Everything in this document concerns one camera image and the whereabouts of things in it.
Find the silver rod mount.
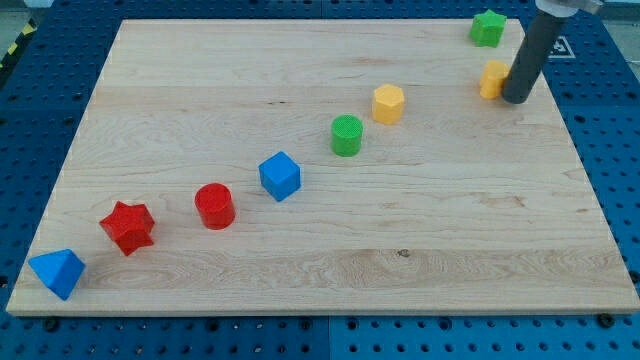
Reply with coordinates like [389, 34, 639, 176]
[535, 0, 604, 18]

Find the yellow hexagon block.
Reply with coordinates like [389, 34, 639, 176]
[372, 84, 406, 125]

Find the red cylinder block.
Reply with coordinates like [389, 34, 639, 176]
[194, 183, 236, 230]

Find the blue cube block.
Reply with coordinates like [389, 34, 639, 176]
[258, 151, 301, 202]

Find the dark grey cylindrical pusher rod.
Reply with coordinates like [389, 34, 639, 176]
[502, 10, 567, 104]

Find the red star block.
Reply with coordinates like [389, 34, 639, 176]
[99, 201, 155, 256]

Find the blue triangular prism block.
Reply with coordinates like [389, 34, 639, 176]
[28, 249, 86, 301]

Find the yellow heart block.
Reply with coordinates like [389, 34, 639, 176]
[479, 60, 510, 99]

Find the black bolt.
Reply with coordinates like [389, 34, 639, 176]
[596, 313, 616, 329]
[42, 317, 60, 333]

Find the green star block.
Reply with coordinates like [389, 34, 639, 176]
[469, 9, 507, 48]

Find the green cylinder block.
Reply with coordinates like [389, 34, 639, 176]
[331, 114, 363, 157]

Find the black bolt front right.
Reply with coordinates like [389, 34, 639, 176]
[596, 313, 616, 329]

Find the black bolt front left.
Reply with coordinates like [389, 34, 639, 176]
[42, 317, 60, 333]

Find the light wooden board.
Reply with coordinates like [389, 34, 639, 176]
[7, 19, 639, 317]

